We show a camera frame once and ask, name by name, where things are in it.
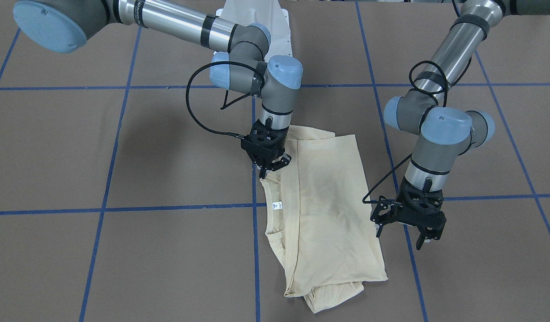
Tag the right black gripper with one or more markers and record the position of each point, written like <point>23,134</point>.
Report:
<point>281,161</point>

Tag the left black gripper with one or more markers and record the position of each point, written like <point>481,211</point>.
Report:
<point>384,213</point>

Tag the cream motorcycle print t-shirt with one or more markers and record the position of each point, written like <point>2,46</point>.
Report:
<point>317,225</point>

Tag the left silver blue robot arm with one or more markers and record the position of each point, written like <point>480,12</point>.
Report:
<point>443,132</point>

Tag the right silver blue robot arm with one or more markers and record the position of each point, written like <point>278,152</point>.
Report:
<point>243,61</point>

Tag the brown table cover sheet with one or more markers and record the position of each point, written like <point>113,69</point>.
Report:
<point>116,206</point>

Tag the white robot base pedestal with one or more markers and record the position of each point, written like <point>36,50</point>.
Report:
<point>267,13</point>

